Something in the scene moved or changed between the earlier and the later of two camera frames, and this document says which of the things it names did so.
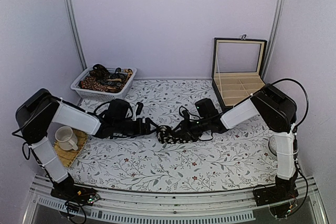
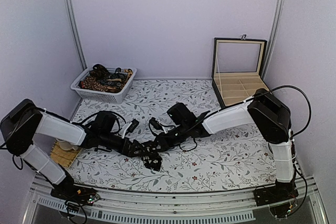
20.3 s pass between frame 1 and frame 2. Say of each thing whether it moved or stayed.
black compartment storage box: stayed
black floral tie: moved
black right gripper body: moved
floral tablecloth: stayed
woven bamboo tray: stayed
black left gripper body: moved
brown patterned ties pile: stayed
